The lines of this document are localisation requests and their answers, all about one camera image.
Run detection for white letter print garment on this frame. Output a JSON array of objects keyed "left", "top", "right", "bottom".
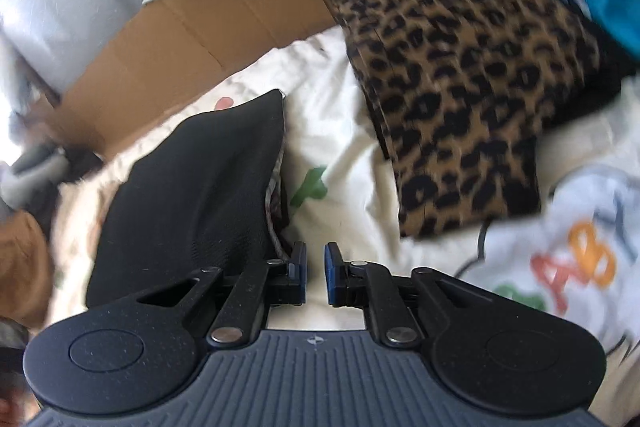
[{"left": 452, "top": 167, "right": 640, "bottom": 358}]

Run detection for brown garment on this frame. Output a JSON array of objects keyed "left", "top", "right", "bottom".
[{"left": 0, "top": 209, "right": 56, "bottom": 328}]

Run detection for leopard print cloth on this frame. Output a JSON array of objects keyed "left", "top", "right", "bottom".
[{"left": 330, "top": 0, "right": 621, "bottom": 238}]

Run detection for dark cloth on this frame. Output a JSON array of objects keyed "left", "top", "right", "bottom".
[{"left": 60, "top": 147, "right": 103, "bottom": 182}]

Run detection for bear print bed sheet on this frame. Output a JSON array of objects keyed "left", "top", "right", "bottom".
[{"left": 47, "top": 29, "right": 640, "bottom": 333}]

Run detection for black drawstring pants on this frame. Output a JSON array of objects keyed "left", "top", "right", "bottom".
[{"left": 86, "top": 88, "right": 293, "bottom": 308}]

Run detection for flattened cardboard box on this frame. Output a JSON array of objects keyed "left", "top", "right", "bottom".
[{"left": 42, "top": 0, "right": 346, "bottom": 162}]

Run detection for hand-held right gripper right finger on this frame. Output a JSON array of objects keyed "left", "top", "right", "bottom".
[{"left": 324, "top": 241, "right": 496, "bottom": 350}]

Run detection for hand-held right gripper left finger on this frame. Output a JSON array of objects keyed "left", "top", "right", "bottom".
[{"left": 135, "top": 241, "right": 308, "bottom": 350}]

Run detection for grey neck pillow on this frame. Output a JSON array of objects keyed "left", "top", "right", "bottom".
[{"left": 0, "top": 142, "right": 71, "bottom": 210}]

